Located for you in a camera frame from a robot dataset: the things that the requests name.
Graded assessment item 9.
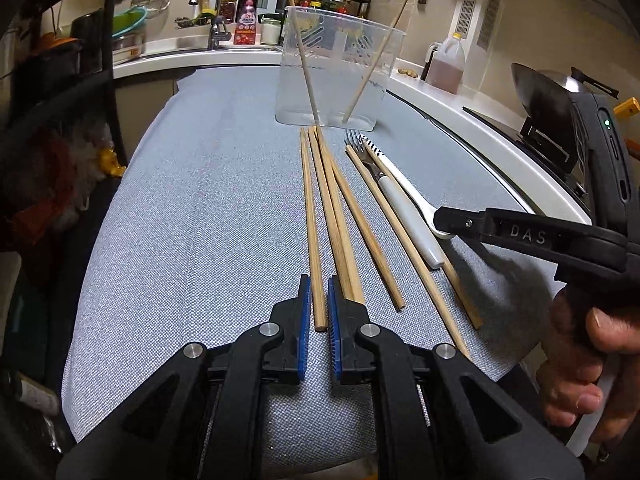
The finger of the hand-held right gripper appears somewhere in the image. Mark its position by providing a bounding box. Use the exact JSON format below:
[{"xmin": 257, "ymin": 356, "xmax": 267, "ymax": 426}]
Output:
[{"xmin": 432, "ymin": 206, "xmax": 629, "ymax": 273}]

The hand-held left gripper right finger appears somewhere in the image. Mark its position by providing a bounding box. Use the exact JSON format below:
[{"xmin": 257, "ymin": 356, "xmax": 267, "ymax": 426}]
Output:
[{"xmin": 327, "ymin": 275, "xmax": 586, "ymax": 480}]

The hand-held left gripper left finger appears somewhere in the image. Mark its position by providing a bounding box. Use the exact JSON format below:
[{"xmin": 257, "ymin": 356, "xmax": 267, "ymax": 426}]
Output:
[{"xmin": 55, "ymin": 274, "xmax": 313, "ymax": 480}]

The white handled fork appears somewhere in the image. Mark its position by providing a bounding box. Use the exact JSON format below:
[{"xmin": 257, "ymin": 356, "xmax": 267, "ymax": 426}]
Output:
[{"xmin": 344, "ymin": 128, "xmax": 446, "ymax": 269}]

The white spoon striped handle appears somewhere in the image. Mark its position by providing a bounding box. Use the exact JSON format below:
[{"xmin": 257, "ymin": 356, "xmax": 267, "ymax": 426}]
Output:
[{"xmin": 359, "ymin": 134, "xmax": 458, "ymax": 240}]

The clear plastic container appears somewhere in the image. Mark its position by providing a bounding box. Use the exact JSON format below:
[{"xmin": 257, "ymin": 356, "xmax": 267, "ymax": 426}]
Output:
[{"xmin": 275, "ymin": 6, "xmax": 407, "ymax": 127}]

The person's right hand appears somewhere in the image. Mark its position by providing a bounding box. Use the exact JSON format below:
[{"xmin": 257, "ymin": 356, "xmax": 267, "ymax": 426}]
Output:
[{"xmin": 536, "ymin": 287, "xmax": 640, "ymax": 446}]

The black burner grate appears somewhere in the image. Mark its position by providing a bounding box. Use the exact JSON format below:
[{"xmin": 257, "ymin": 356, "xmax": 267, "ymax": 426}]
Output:
[{"xmin": 519, "ymin": 116, "xmax": 576, "ymax": 173}]

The black wok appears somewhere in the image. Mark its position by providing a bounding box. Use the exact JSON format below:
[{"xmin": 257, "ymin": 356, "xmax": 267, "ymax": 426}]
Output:
[{"xmin": 511, "ymin": 62, "xmax": 583, "ymax": 171}]

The steel wok lid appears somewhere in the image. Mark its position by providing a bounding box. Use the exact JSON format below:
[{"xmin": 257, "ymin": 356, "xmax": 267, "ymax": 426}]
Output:
[{"xmin": 535, "ymin": 67, "xmax": 621, "ymax": 101}]

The black glass stove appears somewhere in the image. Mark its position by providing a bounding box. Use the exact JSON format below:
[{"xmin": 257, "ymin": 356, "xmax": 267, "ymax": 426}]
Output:
[{"xmin": 462, "ymin": 106, "xmax": 591, "ymax": 211}]

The cooking oil jug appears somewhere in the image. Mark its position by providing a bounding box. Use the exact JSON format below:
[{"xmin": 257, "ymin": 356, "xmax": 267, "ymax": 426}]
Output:
[{"xmin": 427, "ymin": 31, "xmax": 467, "ymax": 95}]

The yellow plastic object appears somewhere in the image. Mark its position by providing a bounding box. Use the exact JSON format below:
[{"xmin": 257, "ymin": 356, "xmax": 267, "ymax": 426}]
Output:
[{"xmin": 97, "ymin": 146, "xmax": 126, "ymax": 178}]

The steel sink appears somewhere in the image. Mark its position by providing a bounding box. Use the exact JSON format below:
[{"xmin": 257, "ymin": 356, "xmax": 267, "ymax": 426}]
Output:
[{"xmin": 220, "ymin": 44, "xmax": 283, "ymax": 54}]

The red plastic bag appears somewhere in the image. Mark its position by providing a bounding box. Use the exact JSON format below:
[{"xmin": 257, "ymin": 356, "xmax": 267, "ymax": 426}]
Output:
[{"xmin": 10, "ymin": 130, "xmax": 101, "ymax": 241}]

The row of sauce bottles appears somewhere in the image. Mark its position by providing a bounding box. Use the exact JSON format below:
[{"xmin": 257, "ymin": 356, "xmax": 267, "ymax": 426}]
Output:
[{"xmin": 299, "ymin": 0, "xmax": 353, "ymax": 16}]

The white jar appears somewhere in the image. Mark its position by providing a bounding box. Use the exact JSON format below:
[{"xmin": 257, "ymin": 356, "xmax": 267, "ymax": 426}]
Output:
[{"xmin": 260, "ymin": 14, "xmax": 282, "ymax": 45}]

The red label soap bottle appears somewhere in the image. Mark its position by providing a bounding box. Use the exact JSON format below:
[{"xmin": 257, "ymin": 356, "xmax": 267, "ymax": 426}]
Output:
[{"xmin": 234, "ymin": 0, "xmax": 260, "ymax": 45}]

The black sink caddy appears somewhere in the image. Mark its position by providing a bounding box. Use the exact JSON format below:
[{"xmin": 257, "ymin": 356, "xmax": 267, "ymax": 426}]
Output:
[{"xmin": 175, "ymin": 12, "xmax": 218, "ymax": 28}]

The steel kitchen faucet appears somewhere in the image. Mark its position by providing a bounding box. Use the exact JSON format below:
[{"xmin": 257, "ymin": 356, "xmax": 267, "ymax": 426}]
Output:
[{"xmin": 189, "ymin": 0, "xmax": 226, "ymax": 51}]

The black shelf rack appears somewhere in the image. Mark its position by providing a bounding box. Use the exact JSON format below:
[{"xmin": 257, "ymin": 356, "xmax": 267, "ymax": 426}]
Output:
[{"xmin": 0, "ymin": 0, "xmax": 128, "ymax": 171}]

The green plastic basin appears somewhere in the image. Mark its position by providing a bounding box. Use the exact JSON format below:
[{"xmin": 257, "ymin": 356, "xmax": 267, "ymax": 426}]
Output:
[{"xmin": 112, "ymin": 6, "xmax": 148, "ymax": 38}]

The black kettle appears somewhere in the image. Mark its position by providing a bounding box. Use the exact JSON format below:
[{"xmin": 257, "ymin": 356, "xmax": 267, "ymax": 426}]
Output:
[{"xmin": 70, "ymin": 9, "xmax": 105, "ymax": 73}]

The orange lidded pot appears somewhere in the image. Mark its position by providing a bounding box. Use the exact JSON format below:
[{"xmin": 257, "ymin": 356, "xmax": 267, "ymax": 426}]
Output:
[{"xmin": 39, "ymin": 32, "xmax": 83, "ymax": 96}]

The wall vent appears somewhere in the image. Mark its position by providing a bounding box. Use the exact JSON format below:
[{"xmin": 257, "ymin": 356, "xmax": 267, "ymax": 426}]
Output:
[{"xmin": 450, "ymin": 0, "xmax": 481, "ymax": 36}]

